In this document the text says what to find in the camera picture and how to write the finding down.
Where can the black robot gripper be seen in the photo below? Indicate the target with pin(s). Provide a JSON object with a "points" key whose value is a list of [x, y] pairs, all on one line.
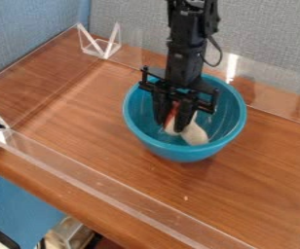
{"points": [[179, 84]]}

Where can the plush brown white mushroom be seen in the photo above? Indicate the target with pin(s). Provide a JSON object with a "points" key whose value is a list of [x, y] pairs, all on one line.
{"points": [[193, 134]]}

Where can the blue plastic bowl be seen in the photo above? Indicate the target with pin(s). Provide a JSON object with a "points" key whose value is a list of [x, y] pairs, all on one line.
{"points": [[222, 125]]}

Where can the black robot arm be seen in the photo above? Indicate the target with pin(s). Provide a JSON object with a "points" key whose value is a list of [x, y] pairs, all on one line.
{"points": [[193, 23]]}

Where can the clear acrylic back barrier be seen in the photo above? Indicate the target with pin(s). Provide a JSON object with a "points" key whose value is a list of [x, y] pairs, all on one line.
{"points": [[269, 87]]}

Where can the clear acrylic barrier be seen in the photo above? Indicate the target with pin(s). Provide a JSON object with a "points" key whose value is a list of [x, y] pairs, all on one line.
{"points": [[143, 216], [269, 87]]}

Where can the clear acrylic front barrier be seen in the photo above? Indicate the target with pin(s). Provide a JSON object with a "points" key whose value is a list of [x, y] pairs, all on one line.
{"points": [[143, 216]]}

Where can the grey metal box below table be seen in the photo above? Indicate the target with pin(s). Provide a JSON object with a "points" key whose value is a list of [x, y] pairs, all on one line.
{"points": [[69, 235]]}

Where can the clear acrylic corner bracket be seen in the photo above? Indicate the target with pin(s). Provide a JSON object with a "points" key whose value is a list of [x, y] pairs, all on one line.
{"points": [[97, 46]]}

